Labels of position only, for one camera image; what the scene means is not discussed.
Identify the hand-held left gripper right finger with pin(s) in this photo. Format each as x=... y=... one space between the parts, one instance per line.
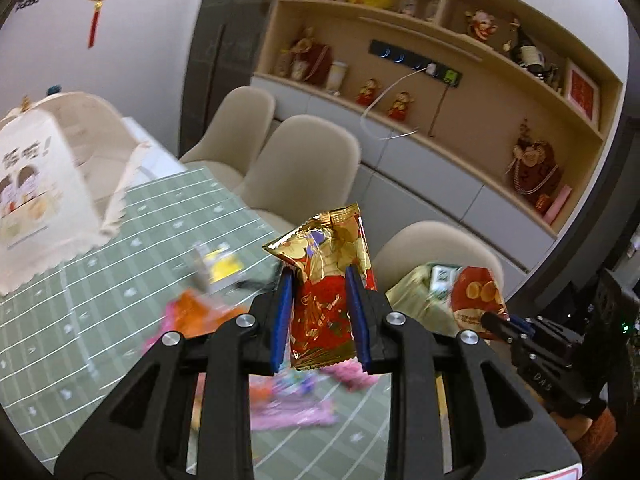
x=356 y=320

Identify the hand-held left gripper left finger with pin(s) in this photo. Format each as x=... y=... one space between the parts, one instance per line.
x=283 y=310

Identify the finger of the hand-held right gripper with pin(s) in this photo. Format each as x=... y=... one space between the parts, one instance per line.
x=502 y=325

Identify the red gold snack packet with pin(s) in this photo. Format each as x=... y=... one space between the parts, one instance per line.
x=320 y=270

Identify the yellow plastic bag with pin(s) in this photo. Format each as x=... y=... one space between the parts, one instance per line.
x=412 y=300

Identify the orange wrapper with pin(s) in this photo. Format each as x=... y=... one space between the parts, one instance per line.
x=200 y=315

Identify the pink guitar-shaped package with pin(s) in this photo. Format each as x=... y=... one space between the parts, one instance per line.
x=295 y=415

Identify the person's right hand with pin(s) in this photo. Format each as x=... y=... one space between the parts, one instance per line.
x=587 y=430

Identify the red round chips packet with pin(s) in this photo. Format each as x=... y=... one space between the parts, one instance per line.
x=475 y=295

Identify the green white packet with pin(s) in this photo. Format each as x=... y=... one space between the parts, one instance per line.
x=444 y=280

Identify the white yellow paper box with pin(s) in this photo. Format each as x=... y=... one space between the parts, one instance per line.
x=220 y=265

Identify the beige shell chair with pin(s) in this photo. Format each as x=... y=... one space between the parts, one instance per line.
x=305 y=170
x=240 y=125
x=430 y=245

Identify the pink box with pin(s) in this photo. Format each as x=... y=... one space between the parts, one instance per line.
x=557 y=205

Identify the white sideboard cabinet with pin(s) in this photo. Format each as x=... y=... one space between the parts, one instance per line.
x=400 y=170

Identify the dark red gift bag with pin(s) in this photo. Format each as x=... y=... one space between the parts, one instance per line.
x=535 y=165

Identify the green grid tablecloth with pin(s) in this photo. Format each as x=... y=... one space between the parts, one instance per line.
x=100 y=310

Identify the red gold figurine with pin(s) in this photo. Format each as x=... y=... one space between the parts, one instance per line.
x=368 y=92
x=398 y=106

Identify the white cup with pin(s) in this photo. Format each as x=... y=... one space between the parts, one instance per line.
x=336 y=76

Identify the doll with red bag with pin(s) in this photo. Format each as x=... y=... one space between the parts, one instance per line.
x=310 y=57

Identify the cream cartoon printed cloth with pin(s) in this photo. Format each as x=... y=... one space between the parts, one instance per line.
x=45 y=200

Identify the dark grey door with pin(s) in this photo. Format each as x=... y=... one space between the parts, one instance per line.
x=225 y=50

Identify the black power strip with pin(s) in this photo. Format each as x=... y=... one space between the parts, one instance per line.
x=400 y=56

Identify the dark wine bottle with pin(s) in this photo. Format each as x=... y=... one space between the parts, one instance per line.
x=530 y=52

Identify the red white figurine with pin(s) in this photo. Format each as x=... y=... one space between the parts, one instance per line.
x=480 y=25

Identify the red picture frame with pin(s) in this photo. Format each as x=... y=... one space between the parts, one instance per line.
x=581 y=91

